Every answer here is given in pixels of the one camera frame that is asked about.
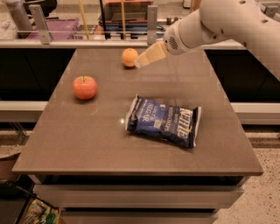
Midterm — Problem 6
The orange fruit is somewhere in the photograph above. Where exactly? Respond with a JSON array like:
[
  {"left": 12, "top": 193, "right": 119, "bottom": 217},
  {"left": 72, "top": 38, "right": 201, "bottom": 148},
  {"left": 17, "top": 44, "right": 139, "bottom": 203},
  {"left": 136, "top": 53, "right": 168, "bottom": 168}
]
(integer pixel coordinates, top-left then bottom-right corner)
[{"left": 122, "top": 48, "right": 138, "bottom": 67}]

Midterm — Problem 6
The snack box on floor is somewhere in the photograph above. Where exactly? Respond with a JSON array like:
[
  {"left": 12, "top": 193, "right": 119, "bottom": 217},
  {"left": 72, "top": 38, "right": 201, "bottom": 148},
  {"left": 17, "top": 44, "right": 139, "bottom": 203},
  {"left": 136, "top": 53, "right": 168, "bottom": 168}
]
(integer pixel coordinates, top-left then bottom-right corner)
[{"left": 17, "top": 199, "right": 60, "bottom": 224}]

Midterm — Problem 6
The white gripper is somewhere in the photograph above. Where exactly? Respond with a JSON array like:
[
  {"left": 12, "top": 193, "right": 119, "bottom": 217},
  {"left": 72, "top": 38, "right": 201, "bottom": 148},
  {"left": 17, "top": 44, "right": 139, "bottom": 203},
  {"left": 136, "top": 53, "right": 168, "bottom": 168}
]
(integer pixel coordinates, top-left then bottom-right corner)
[{"left": 134, "top": 21, "right": 187, "bottom": 68}]

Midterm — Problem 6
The red apple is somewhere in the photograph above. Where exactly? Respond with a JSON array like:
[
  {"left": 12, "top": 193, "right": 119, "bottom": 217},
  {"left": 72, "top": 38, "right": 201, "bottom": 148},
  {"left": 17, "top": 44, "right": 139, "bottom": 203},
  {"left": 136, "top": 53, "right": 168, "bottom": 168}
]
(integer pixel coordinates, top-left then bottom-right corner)
[{"left": 72, "top": 76, "right": 97, "bottom": 100}]

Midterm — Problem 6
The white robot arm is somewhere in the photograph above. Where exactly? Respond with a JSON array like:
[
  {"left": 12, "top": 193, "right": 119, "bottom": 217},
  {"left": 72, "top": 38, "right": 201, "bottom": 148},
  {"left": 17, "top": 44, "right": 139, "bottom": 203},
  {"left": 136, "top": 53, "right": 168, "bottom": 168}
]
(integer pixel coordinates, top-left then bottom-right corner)
[{"left": 135, "top": 0, "right": 280, "bottom": 80}]

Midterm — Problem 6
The grey table drawer unit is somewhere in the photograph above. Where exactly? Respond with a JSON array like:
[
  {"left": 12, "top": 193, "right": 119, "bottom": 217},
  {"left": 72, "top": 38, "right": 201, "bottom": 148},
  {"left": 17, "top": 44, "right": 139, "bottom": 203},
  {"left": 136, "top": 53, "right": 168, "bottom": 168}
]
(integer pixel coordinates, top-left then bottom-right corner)
[{"left": 29, "top": 174, "right": 249, "bottom": 224}]

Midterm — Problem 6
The glass railing with metal posts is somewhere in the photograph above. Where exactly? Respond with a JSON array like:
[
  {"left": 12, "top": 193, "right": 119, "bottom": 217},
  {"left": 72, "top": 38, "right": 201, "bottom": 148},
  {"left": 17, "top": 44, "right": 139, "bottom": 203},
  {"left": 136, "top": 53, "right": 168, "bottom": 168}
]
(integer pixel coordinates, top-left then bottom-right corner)
[{"left": 0, "top": 3, "right": 280, "bottom": 49}]

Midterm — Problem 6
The blue bin in background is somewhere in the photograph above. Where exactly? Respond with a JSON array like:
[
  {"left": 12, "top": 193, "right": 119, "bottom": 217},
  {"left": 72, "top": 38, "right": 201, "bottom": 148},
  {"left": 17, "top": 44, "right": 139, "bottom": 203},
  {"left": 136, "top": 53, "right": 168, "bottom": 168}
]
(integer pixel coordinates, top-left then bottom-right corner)
[{"left": 100, "top": 23, "right": 167, "bottom": 39}]

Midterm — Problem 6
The purple plastic crate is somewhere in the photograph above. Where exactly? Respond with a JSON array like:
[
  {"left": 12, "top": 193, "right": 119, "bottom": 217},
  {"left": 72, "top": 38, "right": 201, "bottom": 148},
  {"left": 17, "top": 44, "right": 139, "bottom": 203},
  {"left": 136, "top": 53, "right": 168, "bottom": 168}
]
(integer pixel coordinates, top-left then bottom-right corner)
[{"left": 27, "top": 18, "right": 79, "bottom": 40}]

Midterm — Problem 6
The blue Kettle chips bag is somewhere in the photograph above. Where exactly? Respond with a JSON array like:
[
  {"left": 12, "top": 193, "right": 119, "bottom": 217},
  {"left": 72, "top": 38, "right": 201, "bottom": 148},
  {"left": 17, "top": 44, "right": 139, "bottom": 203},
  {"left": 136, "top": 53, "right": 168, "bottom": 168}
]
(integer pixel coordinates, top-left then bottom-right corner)
[{"left": 125, "top": 95, "right": 202, "bottom": 149}]

